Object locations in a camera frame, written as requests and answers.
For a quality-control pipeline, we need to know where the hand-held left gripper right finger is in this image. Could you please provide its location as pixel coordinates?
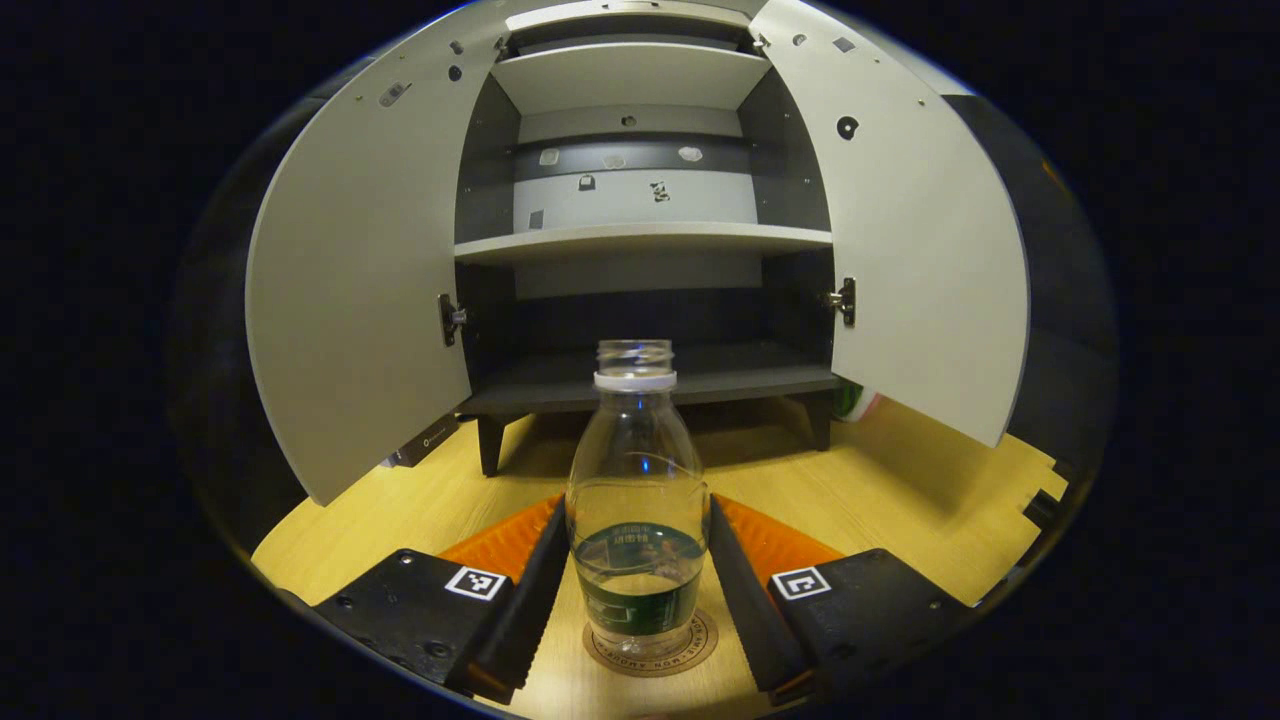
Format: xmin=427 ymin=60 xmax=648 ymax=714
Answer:
xmin=708 ymin=492 xmax=976 ymax=706

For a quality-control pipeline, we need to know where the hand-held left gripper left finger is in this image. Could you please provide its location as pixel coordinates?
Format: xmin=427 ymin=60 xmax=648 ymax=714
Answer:
xmin=312 ymin=493 xmax=569 ymax=706

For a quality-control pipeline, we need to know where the round brown coaster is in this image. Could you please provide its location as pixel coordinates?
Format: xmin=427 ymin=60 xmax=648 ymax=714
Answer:
xmin=583 ymin=605 xmax=719 ymax=679

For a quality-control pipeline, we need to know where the clear plastic bottle green label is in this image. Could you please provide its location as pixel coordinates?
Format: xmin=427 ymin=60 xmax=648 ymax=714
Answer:
xmin=565 ymin=339 xmax=712 ymax=661

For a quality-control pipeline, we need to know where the white cabinet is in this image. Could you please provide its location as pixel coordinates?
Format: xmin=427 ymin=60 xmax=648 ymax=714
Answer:
xmin=453 ymin=0 xmax=851 ymax=479

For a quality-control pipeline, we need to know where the white cabinet shelf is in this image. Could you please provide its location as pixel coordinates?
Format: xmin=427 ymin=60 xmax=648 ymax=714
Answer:
xmin=490 ymin=43 xmax=773 ymax=116
xmin=455 ymin=222 xmax=834 ymax=267

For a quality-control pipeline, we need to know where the green striped object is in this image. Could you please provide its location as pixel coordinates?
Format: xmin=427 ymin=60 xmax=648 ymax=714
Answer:
xmin=835 ymin=380 xmax=883 ymax=424

